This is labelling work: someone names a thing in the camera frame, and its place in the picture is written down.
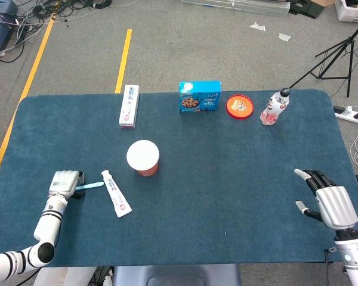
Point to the blue cookie box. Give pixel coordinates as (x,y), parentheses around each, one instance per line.
(200,95)

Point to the white paper scrap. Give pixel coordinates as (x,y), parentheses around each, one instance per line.
(284,37)
(258,26)

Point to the aluminium rail stack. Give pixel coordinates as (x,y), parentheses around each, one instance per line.
(241,7)

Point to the white storage box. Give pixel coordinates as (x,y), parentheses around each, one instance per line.
(346,13)

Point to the pink white drink bottle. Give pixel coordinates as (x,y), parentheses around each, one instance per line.
(273,108)

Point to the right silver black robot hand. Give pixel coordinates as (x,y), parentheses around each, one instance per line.
(337,207)

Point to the long yellow floor tape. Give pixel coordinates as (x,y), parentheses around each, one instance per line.
(32,71)

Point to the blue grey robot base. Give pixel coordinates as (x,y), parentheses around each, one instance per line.
(173,274)

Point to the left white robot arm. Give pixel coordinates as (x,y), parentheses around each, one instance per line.
(47,226)

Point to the black flat bracket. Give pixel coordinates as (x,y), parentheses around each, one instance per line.
(304,7)

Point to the red paper cup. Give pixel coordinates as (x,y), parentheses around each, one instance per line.
(142,155)

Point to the white power strip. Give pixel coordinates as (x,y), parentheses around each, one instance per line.
(346,111)

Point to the dark blue rounded machine base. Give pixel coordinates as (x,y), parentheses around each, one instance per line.
(0,29)

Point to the white toothpaste carton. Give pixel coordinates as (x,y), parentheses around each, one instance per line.
(129,107)

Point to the short yellow floor tape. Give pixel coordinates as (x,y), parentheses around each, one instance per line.
(123,59)

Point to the blue table mat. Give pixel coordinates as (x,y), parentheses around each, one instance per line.
(211,178)

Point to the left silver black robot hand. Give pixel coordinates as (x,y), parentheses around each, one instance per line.
(64,183)

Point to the white toothpaste tube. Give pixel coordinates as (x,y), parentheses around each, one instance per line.
(116,195)

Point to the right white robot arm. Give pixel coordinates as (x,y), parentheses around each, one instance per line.
(355,256)

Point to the red round lid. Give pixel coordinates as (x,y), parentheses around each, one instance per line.
(239,107)

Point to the black tripod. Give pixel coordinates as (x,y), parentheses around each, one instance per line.
(350,41)

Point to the light blue toothbrush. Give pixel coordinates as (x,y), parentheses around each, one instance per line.
(92,185)

